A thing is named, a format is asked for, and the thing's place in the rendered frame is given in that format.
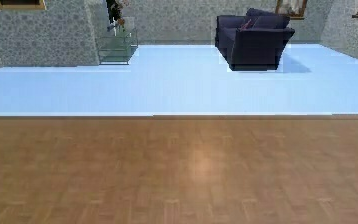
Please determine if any glass side table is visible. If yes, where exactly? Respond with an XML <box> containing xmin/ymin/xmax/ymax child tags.
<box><xmin>97</xmin><ymin>27</ymin><xmax>139</xmax><ymax>66</ymax></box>

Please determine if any dark blue armchair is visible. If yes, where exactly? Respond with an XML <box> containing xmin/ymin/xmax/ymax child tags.
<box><xmin>214</xmin><ymin>7</ymin><xmax>296</xmax><ymax>72</ymax></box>

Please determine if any dark red cushion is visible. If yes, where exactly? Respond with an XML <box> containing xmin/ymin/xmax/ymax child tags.
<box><xmin>239</xmin><ymin>18</ymin><xmax>256</xmax><ymax>32</ymax></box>

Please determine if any gold framed wall picture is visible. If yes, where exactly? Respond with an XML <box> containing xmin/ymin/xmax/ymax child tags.
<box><xmin>0</xmin><ymin>0</ymin><xmax>47</xmax><ymax>11</ymax></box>

